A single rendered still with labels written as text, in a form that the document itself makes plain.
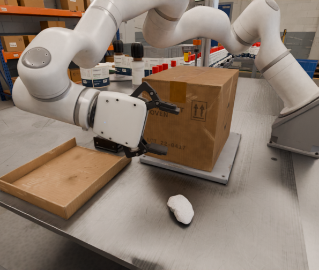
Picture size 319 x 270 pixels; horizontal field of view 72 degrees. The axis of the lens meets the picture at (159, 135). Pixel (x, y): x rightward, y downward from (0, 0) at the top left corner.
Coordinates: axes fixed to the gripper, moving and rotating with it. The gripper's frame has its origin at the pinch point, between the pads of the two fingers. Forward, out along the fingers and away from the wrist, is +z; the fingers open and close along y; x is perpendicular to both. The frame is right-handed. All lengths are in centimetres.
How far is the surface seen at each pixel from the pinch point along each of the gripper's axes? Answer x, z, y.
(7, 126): 48, -74, -38
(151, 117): 23.8, -6.1, -5.9
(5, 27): 392, -356, -28
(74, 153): 27, -31, -29
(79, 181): 11.2, -21.7, -27.7
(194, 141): 19.3, 8.7, -7.9
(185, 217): -1.1, 9.4, -19.3
